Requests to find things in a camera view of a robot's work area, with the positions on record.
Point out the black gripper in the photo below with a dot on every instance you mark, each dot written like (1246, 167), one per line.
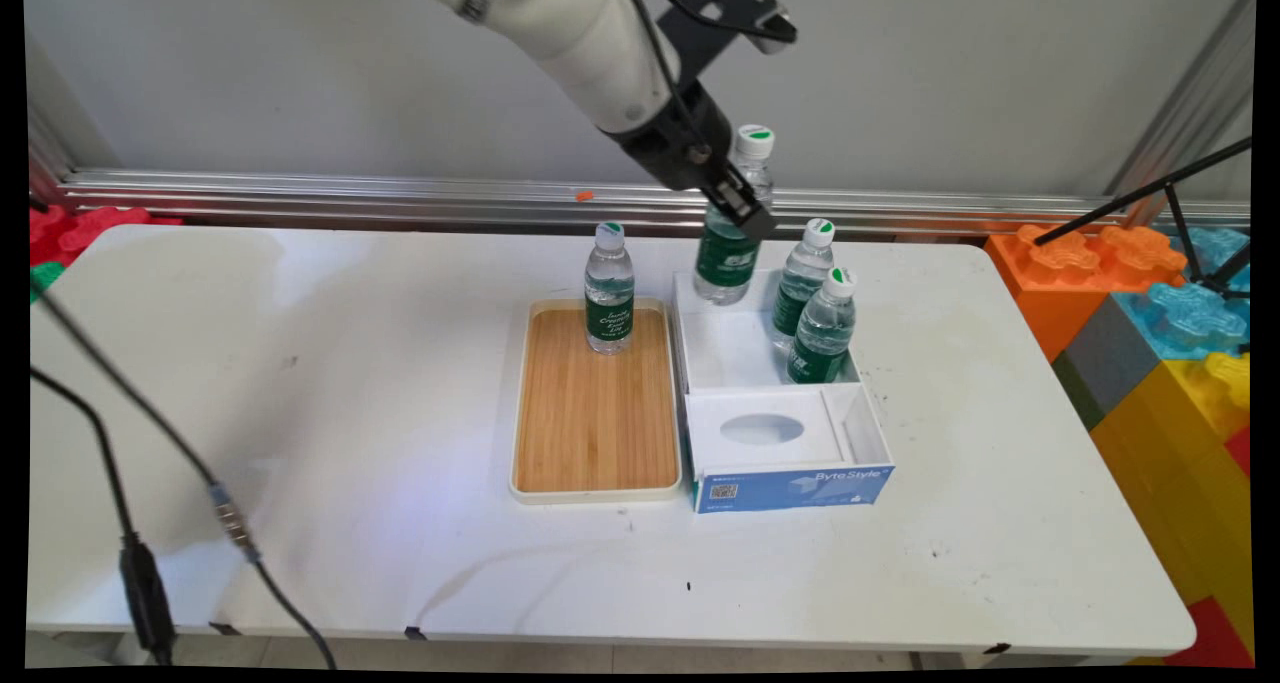
(678, 141)

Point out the water bottle with green label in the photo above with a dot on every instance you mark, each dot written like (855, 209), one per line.
(822, 348)
(800, 288)
(725, 263)

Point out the water bottle with script label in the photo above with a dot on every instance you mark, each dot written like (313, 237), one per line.
(609, 308)

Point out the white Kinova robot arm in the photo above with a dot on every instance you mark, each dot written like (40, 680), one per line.
(590, 33)

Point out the blue and white cardboard box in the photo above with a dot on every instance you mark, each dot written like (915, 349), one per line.
(780, 433)

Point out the bamboo tray with white rim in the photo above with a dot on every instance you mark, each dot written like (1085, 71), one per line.
(595, 413)

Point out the orange foam building block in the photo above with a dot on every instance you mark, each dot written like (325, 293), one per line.
(1060, 283)

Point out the grey foam building block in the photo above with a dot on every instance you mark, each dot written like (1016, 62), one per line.
(1105, 358)

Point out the black tripod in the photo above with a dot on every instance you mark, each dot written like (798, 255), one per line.
(1180, 223)

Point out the light blue foam building block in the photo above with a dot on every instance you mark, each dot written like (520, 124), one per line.
(1215, 248)
(1190, 318)

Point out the colourful giant building blocks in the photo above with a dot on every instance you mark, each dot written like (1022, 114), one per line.
(1180, 473)

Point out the large red foam block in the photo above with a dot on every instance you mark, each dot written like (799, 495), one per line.
(1215, 638)

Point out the red foam puzzle block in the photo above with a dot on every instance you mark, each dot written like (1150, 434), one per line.
(80, 228)

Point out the green foam block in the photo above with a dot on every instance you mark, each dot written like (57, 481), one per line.
(44, 279)

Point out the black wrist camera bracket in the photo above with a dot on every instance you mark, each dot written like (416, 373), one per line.
(725, 13)

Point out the horizontal aluminium rail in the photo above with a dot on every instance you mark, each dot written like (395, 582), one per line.
(400, 195)

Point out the slanted aluminium post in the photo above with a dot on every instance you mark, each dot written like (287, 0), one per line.
(1190, 93)

